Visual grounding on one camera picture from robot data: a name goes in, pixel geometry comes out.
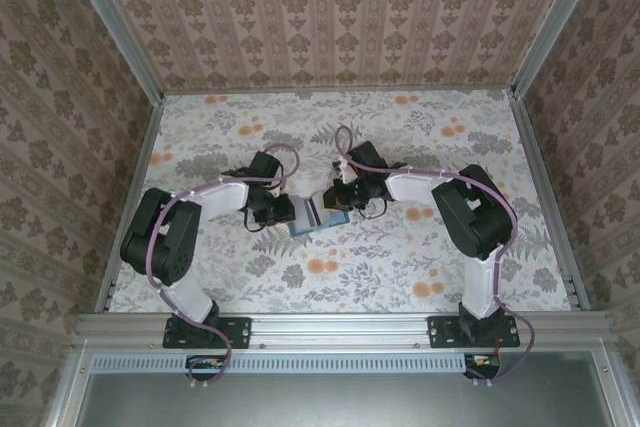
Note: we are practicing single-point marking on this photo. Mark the teal card holder wallet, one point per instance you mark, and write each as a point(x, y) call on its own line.
point(335, 221)

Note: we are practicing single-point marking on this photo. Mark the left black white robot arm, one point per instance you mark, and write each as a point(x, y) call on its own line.
point(160, 242)

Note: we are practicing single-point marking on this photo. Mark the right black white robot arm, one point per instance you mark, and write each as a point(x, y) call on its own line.
point(475, 217)

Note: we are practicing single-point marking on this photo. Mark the floral table cover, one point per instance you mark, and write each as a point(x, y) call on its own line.
point(350, 272)

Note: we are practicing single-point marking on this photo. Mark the black connector box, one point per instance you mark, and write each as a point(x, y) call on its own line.
point(205, 369)
point(482, 369)

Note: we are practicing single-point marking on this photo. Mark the grey metal sheet panel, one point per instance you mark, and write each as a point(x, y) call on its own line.
point(340, 402)

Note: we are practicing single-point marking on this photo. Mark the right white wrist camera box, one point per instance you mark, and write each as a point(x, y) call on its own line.
point(341, 171)

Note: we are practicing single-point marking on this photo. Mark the thin aluminium edge rail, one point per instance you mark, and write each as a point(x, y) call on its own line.
point(350, 89)

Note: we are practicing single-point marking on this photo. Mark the aluminium side rail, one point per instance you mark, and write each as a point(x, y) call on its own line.
point(145, 147)
point(535, 147)

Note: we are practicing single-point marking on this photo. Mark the aluminium cross rail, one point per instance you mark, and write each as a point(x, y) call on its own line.
point(340, 329)

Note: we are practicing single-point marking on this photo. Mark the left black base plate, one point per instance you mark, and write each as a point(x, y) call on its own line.
point(240, 332)

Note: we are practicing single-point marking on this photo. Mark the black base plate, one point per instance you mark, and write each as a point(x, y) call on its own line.
point(440, 332)
point(240, 332)

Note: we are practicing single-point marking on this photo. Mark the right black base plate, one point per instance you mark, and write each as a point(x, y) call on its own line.
point(440, 332)

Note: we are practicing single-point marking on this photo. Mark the aluminium frame post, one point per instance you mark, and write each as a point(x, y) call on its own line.
point(122, 32)
point(555, 22)

